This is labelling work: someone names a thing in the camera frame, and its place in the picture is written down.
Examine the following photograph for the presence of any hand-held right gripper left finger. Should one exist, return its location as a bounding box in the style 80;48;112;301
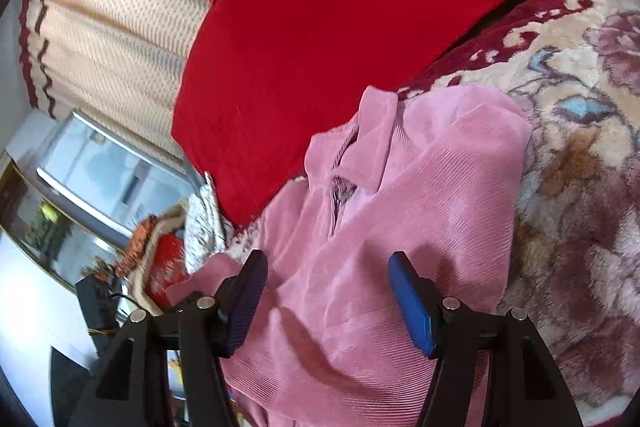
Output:
67;249;271;427

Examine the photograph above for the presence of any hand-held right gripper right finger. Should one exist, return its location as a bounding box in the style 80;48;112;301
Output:
387;251;586;427

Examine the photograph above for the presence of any pink corduroy jacket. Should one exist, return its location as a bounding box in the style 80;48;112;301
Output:
165;84;533;427

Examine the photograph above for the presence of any red bag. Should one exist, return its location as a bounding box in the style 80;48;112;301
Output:
145;234;193;303

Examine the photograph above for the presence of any white patterned cloth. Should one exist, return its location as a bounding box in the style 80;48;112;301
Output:
184;172;233;273

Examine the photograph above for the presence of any orange patterned cloth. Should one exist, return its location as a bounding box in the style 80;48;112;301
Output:
115;214;161;278

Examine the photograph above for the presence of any black box device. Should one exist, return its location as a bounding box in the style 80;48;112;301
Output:
75;274;131;353

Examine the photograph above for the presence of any floral plush blanket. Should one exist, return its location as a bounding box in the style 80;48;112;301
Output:
225;0;640;427

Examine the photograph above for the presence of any black flat panel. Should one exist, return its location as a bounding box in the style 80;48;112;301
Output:
50;344;93;427

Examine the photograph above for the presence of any window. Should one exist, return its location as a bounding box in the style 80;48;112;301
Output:
37;109;201;248

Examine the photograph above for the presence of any gold framed glass cabinet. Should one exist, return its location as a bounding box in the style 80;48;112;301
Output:
0;152;136;293

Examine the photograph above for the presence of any red quilt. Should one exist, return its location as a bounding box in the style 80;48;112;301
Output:
171;0;587;228

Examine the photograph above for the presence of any beige curtain with maroon trim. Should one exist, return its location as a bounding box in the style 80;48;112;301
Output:
17;0;251;160

